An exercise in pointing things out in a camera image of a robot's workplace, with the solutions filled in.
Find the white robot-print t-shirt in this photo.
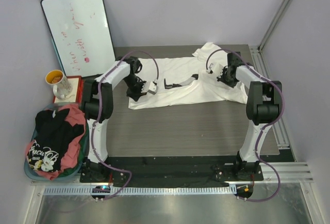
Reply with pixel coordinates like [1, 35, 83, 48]
[128, 42, 248, 110]

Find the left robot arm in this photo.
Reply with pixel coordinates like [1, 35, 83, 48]
[81, 56, 147, 164]

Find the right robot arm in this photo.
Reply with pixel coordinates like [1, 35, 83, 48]
[218, 52, 283, 174]

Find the yellow-lined floral mug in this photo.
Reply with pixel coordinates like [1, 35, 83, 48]
[45, 70, 73, 100]

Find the white dry-erase board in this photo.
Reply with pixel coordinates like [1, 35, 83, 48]
[41, 0, 116, 77]

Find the black floral-print t-shirt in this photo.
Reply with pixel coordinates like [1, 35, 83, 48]
[27, 108, 85, 172]

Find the pink t-shirt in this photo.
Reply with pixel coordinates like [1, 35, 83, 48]
[25, 104, 88, 180]

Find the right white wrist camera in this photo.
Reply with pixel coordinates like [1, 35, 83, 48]
[206, 62, 224, 77]

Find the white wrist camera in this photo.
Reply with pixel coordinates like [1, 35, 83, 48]
[145, 82, 158, 95]
[206, 62, 224, 77]

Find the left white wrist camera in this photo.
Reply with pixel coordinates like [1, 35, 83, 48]
[145, 82, 158, 95]

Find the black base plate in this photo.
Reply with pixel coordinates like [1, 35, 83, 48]
[80, 155, 263, 187]

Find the right aluminium frame rail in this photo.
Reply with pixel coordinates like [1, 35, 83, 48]
[249, 45, 313, 184]

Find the slotted cable duct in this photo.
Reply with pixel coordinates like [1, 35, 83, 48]
[44, 185, 237, 196]

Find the right corner aluminium post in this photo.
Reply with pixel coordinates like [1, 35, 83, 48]
[258, 0, 293, 51]

